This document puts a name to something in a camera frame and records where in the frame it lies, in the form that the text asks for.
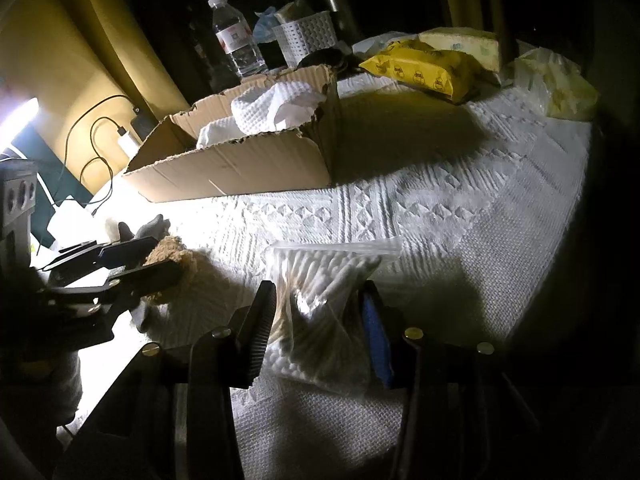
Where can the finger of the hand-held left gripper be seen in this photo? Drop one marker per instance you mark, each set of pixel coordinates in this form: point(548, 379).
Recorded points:
point(150, 277)
point(112, 253)

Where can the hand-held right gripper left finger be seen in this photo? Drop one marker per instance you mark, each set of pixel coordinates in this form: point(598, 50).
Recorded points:
point(255, 340)

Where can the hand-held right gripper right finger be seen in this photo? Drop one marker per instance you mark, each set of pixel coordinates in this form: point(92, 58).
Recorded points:
point(380, 350)

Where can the brown fluffy sponge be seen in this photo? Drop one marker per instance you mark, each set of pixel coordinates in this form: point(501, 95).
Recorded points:
point(192, 270)

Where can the clear bag of cotton swabs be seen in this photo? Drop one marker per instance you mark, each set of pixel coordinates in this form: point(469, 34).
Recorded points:
point(325, 280)

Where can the cardboard box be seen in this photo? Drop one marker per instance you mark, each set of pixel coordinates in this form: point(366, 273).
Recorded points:
point(240, 165)

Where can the white towel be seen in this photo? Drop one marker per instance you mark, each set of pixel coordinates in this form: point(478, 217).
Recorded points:
point(220, 132)

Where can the white waffle cloth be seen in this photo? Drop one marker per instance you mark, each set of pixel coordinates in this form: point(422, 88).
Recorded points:
point(270, 105)

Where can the person's left forearm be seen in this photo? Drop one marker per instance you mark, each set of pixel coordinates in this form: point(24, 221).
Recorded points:
point(60, 385)

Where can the dark grey dotted sock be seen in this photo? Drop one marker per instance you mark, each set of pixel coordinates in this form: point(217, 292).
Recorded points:
point(125, 230)

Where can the light grey sock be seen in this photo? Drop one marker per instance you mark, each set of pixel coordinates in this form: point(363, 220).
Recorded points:
point(150, 226)

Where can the teal fabric panel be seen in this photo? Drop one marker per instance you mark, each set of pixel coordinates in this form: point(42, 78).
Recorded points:
point(45, 155)

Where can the white charger block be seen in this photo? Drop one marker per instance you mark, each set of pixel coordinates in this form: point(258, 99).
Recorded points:
point(130, 145)

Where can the black power adapter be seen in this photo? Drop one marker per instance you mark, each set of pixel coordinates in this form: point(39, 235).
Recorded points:
point(145, 122)

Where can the yellow curtain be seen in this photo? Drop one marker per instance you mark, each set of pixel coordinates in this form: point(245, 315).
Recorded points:
point(470, 0)
point(50, 50)

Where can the white textured tablecloth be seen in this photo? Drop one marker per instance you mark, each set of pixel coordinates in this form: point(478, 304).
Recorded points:
point(450, 200)

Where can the clear plastic water bottle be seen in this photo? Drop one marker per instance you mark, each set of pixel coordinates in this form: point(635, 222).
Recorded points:
point(235, 35)

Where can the blue face mask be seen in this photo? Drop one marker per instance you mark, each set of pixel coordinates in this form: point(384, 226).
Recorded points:
point(265, 22)

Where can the yellow tissue packet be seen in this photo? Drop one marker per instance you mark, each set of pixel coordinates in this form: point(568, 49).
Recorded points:
point(425, 72)

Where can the white perforated basket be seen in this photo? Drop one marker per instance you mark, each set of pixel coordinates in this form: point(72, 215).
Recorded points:
point(305, 35)

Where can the pale paper packet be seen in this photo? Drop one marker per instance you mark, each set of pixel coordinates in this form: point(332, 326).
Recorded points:
point(292, 11)

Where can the white plastic bag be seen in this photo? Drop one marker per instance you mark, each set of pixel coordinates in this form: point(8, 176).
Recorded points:
point(380, 44)

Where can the clear bag of yellow items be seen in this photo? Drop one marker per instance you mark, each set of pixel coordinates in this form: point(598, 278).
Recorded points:
point(555, 85)

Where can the pale yellow tissue pack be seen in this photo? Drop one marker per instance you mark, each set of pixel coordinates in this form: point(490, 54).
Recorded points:
point(465, 42)

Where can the metal thermos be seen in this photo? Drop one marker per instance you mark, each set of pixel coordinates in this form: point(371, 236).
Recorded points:
point(340, 15)

